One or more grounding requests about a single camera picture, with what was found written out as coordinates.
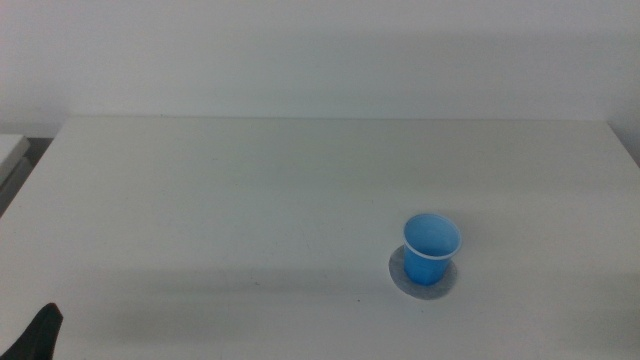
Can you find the round grey cup mat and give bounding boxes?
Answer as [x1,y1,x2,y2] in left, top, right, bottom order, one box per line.
[388,244,458,302]

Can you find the blue plastic cup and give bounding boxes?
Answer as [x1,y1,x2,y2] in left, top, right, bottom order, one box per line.
[402,212,463,287]

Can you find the white side table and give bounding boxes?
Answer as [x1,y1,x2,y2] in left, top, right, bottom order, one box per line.
[0,133,34,216]

